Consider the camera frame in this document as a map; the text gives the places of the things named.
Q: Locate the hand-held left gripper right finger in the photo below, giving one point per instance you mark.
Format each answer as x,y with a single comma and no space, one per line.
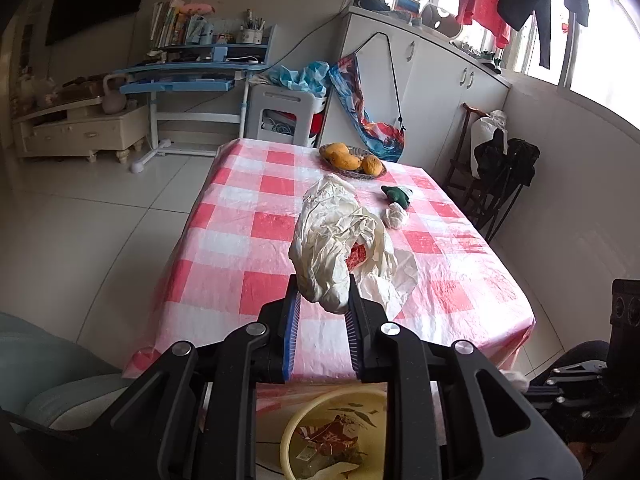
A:
354,345

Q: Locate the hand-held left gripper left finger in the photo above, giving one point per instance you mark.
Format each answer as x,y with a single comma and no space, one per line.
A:
291,340

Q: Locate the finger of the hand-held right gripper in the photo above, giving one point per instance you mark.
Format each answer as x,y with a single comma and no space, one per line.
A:
575,385

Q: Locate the white tissue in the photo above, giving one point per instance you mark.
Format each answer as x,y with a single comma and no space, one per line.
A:
515,380
395,216

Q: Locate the yellow plastic basin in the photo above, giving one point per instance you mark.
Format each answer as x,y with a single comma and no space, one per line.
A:
300,415

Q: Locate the white plastic bag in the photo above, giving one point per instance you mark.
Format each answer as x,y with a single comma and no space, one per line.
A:
330,240

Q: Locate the person's black pants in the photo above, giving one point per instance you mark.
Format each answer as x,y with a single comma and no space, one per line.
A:
580,352

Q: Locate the pink checked tablecloth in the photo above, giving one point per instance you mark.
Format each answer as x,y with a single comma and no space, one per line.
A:
225,270

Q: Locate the green crumpled packet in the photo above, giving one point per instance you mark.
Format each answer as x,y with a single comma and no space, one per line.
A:
397,195

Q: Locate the fruit basket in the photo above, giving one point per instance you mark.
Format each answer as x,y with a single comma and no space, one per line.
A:
350,174

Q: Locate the chair with dark clothes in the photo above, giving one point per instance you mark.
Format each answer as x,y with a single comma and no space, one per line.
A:
515,160

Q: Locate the wooden chair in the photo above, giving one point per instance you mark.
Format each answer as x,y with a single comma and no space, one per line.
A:
462,170

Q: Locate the colourful printed bag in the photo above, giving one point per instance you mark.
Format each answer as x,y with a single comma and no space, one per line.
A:
370,130

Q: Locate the white sack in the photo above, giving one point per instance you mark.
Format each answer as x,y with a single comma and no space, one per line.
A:
485,132

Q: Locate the white plastic stool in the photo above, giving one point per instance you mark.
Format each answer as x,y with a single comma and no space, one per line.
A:
280,97

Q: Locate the window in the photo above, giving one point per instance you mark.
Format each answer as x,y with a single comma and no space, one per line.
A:
600,60

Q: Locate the teal cushion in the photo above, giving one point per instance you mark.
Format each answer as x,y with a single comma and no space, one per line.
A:
40,360

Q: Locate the blue crumpled cloth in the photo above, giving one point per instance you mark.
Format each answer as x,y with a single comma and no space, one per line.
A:
305,77

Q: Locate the white cabinet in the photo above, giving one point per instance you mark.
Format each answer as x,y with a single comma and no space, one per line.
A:
440,90

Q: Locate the cream television cabinet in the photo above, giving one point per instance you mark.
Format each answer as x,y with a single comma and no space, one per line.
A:
85,132

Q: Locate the blue study desk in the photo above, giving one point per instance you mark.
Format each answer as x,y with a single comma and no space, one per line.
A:
175,70

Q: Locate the pink kettlebell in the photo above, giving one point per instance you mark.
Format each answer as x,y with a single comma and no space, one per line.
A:
114,102

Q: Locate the white pen holder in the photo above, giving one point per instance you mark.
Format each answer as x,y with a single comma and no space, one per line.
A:
250,36

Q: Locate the red hanging garment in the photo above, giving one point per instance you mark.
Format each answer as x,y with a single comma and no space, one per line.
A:
482,5

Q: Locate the brown and white plush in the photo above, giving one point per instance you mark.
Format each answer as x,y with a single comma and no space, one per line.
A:
442,20

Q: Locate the row of books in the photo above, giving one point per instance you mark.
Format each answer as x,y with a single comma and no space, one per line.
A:
167,25

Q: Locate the black cloth item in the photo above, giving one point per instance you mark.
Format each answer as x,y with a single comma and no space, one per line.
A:
372,2

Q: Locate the pink plush toy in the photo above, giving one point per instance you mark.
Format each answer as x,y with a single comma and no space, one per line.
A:
197,7

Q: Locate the white ornament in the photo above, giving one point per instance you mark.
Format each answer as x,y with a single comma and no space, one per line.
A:
35,90

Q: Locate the black television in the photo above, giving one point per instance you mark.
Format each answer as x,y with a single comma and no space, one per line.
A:
95,0

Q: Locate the blue picture frame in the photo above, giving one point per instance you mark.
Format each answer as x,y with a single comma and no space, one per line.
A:
409,5

